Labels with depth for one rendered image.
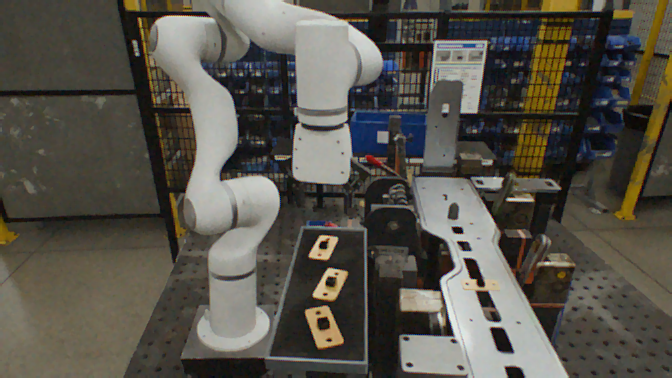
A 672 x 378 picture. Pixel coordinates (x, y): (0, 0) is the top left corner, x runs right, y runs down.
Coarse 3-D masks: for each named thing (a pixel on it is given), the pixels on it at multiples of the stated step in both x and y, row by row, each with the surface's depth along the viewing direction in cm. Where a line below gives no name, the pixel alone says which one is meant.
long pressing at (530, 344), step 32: (416, 192) 146; (448, 192) 147; (448, 224) 126; (480, 224) 126; (480, 256) 111; (448, 288) 99; (512, 288) 99; (448, 320) 89; (480, 320) 89; (512, 320) 89; (480, 352) 81; (544, 352) 81
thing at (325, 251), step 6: (318, 240) 86; (324, 240) 85; (330, 240) 86; (336, 240) 86; (318, 246) 84; (324, 246) 83; (330, 246) 84; (312, 252) 82; (318, 252) 82; (324, 252) 82; (330, 252) 82; (318, 258) 81; (324, 258) 80
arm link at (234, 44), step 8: (200, 0) 89; (208, 0) 87; (216, 0) 83; (208, 8) 89; (216, 8) 88; (216, 16) 91; (224, 16) 85; (224, 24) 94; (232, 24) 94; (224, 32) 99; (232, 32) 97; (240, 32) 98; (224, 40) 99; (232, 40) 100; (240, 40) 100; (248, 40) 103; (224, 48) 100; (232, 48) 101; (240, 48) 102; (248, 48) 105; (224, 56) 102; (232, 56) 103; (240, 56) 105
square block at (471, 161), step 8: (464, 152) 167; (472, 152) 167; (464, 160) 161; (472, 160) 160; (480, 160) 160; (464, 168) 162; (472, 168) 162; (480, 168) 161; (456, 176) 170; (464, 176) 164; (472, 176) 163
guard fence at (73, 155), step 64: (0, 0) 250; (64, 0) 252; (128, 0) 252; (0, 64) 265; (64, 64) 267; (128, 64) 269; (0, 128) 280; (64, 128) 283; (128, 128) 286; (0, 192) 299; (64, 192) 302; (128, 192) 307
